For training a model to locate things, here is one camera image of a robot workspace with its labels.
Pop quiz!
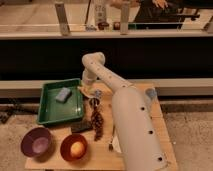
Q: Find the brown grape bunch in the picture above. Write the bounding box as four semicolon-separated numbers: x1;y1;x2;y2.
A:
89;98;104;141

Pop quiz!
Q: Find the grey post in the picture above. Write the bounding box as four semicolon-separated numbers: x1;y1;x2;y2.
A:
120;1;130;35
55;2;70;36

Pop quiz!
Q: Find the left grey post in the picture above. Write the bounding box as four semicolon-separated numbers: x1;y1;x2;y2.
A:
55;2;70;36

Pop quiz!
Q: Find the red bowl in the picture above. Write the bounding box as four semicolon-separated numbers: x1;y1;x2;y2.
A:
60;134;87;162

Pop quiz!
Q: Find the yellow lemon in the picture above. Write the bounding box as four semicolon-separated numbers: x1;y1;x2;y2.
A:
70;142;84;157

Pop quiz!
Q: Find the purple bowl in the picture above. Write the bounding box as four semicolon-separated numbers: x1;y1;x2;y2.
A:
20;127;52;157

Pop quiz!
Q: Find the right grey post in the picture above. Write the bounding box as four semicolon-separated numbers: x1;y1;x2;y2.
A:
120;1;130;35

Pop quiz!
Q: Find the white cup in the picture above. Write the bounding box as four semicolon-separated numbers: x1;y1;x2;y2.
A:
112;136;122;154

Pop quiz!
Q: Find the blue sponge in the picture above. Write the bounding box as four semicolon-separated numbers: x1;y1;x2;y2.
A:
55;87;72;103

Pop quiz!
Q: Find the green plastic tray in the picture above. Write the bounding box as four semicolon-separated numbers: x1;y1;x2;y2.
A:
37;78;84;126

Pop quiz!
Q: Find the black rectangular block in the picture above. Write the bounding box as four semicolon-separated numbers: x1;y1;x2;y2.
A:
71;121;92;133

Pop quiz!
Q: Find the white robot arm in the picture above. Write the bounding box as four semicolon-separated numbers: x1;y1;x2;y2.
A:
82;52;169;171

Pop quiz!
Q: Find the person in black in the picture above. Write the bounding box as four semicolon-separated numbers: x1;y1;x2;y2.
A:
109;0;201;30

